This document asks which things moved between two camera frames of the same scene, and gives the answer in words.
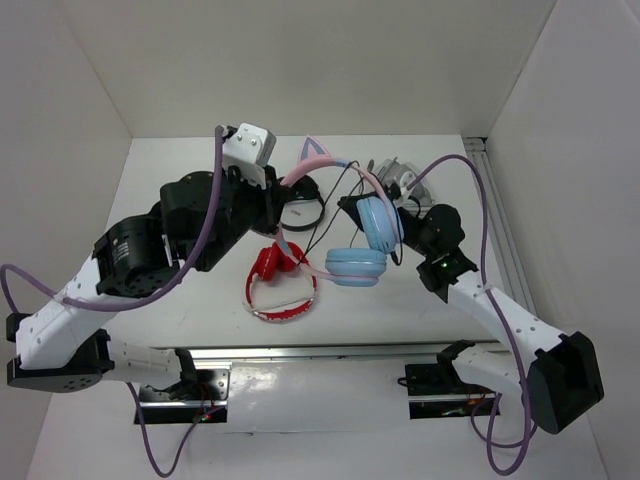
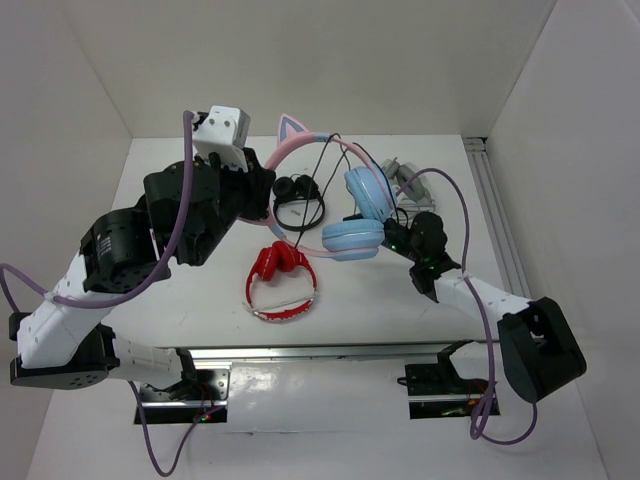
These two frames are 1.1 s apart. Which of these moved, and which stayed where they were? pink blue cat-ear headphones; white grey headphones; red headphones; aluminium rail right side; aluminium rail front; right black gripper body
Moved: pink blue cat-ear headphones; right black gripper body
Stayed: red headphones; aluminium rail right side; aluminium rail front; white grey headphones
